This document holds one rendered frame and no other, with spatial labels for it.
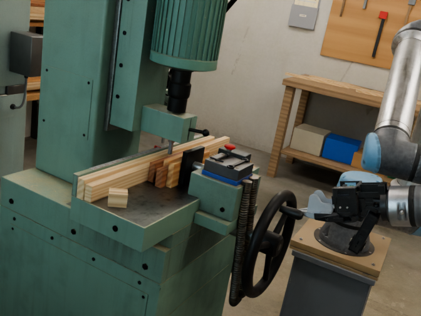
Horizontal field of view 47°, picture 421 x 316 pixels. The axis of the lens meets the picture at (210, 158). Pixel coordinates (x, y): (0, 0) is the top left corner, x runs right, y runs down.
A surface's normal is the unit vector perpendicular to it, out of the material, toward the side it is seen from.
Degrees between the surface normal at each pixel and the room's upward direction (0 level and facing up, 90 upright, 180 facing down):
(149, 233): 90
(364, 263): 1
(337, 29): 90
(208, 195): 90
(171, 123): 90
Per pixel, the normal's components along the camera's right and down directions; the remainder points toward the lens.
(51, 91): -0.49, 0.20
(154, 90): 0.86, 0.29
